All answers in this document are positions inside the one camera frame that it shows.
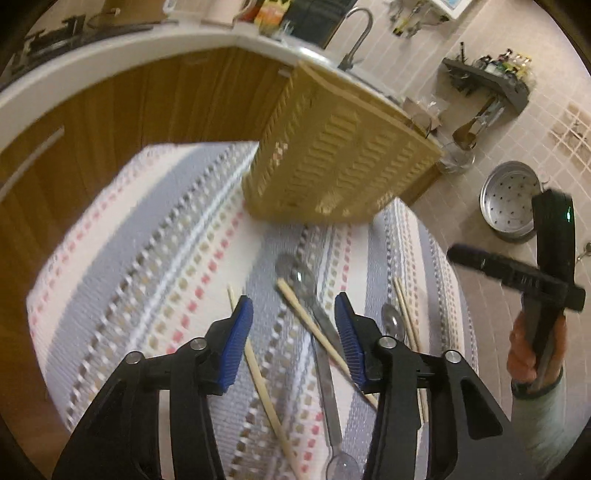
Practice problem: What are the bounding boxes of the white kitchen countertop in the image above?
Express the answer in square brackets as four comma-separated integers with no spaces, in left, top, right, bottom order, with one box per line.
[0,21,411,153]

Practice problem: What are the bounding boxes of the pale electric kettle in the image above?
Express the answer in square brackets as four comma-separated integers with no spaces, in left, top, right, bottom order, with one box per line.
[205,0,252,26]

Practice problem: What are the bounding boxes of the striped woven table mat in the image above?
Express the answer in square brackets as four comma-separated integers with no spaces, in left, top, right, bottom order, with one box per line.
[25,141,478,480]

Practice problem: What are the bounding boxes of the long-handled metal spoon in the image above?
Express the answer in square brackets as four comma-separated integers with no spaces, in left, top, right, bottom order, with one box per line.
[310,333,362,480]

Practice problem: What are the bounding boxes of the person's right hand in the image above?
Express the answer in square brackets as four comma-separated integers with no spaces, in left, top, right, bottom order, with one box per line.
[506,311,568,395]

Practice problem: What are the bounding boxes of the clear plastic bag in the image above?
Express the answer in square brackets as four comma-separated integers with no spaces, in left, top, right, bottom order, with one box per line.
[406,95,448,116]

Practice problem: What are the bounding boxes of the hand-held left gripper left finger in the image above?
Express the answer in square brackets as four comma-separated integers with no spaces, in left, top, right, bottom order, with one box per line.
[51,295,254,480]

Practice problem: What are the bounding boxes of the person's right forearm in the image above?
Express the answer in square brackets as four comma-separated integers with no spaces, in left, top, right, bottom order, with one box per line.
[510,369,578,478]

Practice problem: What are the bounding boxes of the small metal spoon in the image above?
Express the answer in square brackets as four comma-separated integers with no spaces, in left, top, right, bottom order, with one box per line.
[381,303,407,344]

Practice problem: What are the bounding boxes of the chrome kitchen faucet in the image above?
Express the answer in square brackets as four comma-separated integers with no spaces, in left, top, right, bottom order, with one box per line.
[339,7,374,70]

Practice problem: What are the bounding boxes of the water heater pipes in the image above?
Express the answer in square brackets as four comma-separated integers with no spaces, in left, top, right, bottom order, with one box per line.
[390,0,444,35]

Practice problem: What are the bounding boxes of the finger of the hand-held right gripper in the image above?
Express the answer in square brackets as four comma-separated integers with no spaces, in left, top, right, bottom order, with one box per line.
[448,244,507,281]

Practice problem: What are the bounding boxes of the wooden base cabinet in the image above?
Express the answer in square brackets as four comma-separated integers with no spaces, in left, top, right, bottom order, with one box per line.
[0,45,444,416]

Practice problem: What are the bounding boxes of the white water heater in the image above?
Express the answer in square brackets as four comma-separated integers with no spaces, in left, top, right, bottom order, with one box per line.
[434,0,472,19]

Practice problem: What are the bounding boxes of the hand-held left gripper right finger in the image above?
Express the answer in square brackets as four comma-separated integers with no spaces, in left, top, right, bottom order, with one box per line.
[335,292,539,480]

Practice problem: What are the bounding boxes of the dark wall shelf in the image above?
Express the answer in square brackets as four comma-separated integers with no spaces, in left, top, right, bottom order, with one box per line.
[441,55,532,114]

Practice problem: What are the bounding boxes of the round metal steamer tray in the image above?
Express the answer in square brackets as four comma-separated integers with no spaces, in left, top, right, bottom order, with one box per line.
[478,161,543,243]

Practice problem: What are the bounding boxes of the hanging wire strainer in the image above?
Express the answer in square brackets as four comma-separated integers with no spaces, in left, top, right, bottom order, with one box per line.
[436,141,476,174]

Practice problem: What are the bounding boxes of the yellow detergent bottle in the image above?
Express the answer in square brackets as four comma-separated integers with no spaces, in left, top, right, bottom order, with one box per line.
[254,0,287,28]

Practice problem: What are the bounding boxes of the hanging brass ladle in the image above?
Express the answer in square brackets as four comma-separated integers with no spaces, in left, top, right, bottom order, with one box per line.
[452,97,495,148]

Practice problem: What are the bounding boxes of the yellow plastic utensil basket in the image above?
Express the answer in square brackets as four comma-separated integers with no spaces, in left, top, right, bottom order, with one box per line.
[242,60,444,224]

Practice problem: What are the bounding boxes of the dark window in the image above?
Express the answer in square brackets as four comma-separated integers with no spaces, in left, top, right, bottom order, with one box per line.
[286,0,361,47]

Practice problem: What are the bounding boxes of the group of condiment bottles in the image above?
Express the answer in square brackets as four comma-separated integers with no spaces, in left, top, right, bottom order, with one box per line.
[457,44,536,77]

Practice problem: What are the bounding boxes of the black gas stove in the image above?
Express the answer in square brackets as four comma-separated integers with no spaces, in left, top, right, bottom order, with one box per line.
[9,14,153,65]

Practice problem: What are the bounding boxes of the large metal spoon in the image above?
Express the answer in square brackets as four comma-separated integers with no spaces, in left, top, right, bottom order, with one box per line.
[275,253,345,365]

